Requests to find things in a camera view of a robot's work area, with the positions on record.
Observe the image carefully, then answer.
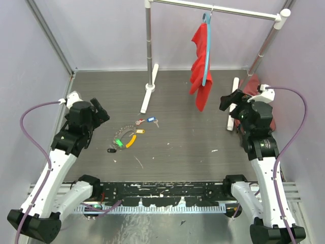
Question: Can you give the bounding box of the metal numbered keyring organizer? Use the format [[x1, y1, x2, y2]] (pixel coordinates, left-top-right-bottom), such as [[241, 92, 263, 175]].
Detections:
[[113, 125, 137, 150]]

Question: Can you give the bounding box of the blue tag key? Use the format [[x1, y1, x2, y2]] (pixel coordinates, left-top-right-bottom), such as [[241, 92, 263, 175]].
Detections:
[[147, 116, 159, 128]]

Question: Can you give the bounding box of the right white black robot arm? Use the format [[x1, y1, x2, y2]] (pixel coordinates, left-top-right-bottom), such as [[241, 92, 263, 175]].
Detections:
[[219, 85, 306, 243]]

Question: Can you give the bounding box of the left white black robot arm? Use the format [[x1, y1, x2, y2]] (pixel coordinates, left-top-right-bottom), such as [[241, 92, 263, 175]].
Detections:
[[7, 98, 110, 243]]

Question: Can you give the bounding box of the dark red printed shirt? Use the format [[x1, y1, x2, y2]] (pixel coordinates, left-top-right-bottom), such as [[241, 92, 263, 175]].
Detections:
[[234, 74, 276, 132]]

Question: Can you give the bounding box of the green key tag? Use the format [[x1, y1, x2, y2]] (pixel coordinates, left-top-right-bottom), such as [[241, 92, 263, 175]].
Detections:
[[115, 138, 124, 147]]

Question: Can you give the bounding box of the black key fob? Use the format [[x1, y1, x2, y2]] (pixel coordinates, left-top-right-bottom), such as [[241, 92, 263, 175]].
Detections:
[[107, 148, 117, 153]]

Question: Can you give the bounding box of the yellow key tag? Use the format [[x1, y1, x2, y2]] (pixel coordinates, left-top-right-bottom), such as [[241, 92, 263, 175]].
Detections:
[[136, 129, 145, 134]]

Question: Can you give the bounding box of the red shirt on hanger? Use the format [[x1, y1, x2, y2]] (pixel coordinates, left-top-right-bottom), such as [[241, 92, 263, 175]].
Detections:
[[189, 23, 213, 112]]

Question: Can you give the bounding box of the teal clothes hanger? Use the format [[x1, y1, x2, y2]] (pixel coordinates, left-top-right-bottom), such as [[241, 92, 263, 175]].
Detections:
[[202, 13, 212, 86]]

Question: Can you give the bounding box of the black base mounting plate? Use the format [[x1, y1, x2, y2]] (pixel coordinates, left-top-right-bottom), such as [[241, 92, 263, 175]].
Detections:
[[83, 181, 236, 207]]

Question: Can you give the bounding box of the white silver clothes rack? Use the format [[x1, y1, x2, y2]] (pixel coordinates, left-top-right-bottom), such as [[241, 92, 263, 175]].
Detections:
[[140, 0, 291, 132]]

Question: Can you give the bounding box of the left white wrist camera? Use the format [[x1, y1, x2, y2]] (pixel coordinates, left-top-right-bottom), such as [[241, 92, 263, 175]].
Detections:
[[58, 91, 83, 109]]

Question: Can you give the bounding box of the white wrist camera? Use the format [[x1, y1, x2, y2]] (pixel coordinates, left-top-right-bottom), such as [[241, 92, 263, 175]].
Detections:
[[58, 91, 83, 109], [247, 84, 275, 104]]

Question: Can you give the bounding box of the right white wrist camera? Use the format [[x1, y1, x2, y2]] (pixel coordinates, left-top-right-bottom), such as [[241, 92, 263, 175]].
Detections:
[[247, 84, 275, 104]]

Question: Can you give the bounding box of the slotted cable duct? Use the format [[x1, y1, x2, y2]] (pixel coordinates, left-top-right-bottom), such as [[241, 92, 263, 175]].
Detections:
[[73, 204, 227, 214]]

